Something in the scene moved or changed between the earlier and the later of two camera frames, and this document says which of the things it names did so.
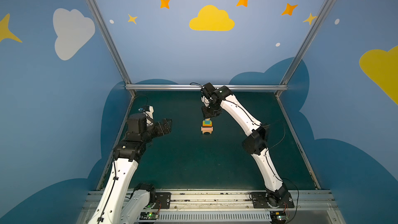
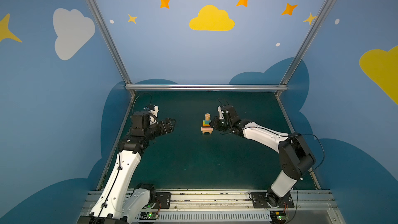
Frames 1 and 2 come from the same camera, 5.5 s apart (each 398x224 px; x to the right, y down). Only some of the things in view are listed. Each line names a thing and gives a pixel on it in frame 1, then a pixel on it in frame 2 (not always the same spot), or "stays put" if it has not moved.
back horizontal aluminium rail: [208, 87] stays put
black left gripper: [160, 127] stays put
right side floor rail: [298, 144] stays put
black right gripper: [208, 113] to [224, 124]
